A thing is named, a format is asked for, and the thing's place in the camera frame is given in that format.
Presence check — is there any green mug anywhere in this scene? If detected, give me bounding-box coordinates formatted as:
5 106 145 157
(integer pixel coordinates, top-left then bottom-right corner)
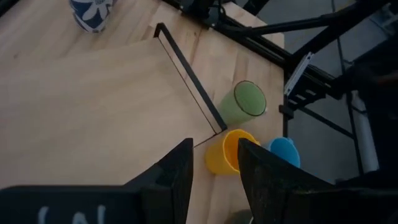
217 80 268 127

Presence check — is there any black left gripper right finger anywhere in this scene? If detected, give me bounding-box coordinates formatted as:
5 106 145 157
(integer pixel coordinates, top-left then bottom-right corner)
238 138 335 224

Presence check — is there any blue white floral mug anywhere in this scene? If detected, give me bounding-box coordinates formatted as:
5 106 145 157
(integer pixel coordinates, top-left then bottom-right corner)
68 0 113 34

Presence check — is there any silver metal bracket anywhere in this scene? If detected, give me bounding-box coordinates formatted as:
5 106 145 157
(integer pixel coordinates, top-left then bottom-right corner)
283 52 313 96

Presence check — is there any wooden shelf with black frame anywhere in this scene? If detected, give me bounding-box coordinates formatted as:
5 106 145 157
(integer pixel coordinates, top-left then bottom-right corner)
0 22 228 189

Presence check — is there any black table frame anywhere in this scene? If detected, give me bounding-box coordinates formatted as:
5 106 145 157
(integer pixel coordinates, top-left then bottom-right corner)
161 0 398 175

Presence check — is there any yellow faceted mug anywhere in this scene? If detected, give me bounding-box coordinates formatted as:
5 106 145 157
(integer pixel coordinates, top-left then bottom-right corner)
204 129 261 175

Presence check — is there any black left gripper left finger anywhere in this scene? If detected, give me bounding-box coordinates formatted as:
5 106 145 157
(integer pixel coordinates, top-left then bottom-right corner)
124 138 194 224

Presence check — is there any blue faceted mug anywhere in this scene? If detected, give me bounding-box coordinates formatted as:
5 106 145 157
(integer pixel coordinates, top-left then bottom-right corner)
266 136 302 169

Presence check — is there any white cylindrical post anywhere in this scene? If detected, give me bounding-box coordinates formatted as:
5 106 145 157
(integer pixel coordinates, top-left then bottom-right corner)
351 91 380 174

